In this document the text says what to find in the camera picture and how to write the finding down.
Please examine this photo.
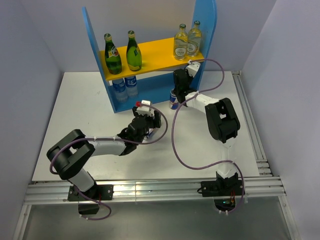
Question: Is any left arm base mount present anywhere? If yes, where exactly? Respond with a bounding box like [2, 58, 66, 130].
[67, 183, 114, 221]

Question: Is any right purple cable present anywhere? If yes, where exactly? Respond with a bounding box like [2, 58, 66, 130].
[171, 58, 245, 213]

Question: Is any blue and yellow shelf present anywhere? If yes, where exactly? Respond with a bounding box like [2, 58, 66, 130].
[82, 0, 217, 113]

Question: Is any right water bottle blue label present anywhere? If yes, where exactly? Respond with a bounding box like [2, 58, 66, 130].
[124, 75, 138, 98]

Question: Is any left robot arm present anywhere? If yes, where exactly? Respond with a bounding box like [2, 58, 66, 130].
[46, 105, 162, 200]

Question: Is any silver blue can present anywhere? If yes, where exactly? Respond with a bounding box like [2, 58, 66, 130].
[169, 89, 179, 110]

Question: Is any left water bottle blue label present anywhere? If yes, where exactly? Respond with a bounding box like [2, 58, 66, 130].
[112, 78, 128, 103]

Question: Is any water bottle blue label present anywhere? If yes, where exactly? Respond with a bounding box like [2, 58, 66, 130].
[112, 78, 128, 103]
[124, 75, 138, 98]

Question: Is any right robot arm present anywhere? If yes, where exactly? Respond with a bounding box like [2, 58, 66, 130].
[171, 68, 243, 195]

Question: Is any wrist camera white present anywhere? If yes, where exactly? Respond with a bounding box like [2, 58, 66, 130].
[185, 60, 201, 78]
[135, 100, 153, 117]

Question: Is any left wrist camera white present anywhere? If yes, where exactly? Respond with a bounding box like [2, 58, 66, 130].
[135, 100, 153, 117]

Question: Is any aluminium rail frame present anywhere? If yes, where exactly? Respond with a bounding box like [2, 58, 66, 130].
[13, 71, 301, 240]

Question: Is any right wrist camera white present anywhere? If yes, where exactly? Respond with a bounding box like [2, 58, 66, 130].
[185, 60, 201, 78]

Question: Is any green Perrier bottle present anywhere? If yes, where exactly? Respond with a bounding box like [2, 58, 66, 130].
[126, 30, 142, 72]
[104, 33, 122, 75]

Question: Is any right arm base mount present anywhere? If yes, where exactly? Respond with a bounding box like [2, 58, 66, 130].
[197, 177, 245, 215]

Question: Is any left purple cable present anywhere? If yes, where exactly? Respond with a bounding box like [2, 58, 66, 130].
[49, 104, 169, 222]

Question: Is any purple cable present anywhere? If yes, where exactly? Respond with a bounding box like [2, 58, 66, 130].
[171, 58, 245, 213]
[49, 104, 169, 222]

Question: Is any silver can red tab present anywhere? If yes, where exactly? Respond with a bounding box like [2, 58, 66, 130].
[144, 128, 156, 141]

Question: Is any clear Chang bottle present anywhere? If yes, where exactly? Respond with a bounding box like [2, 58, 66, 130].
[187, 20, 202, 57]
[173, 23, 188, 60]

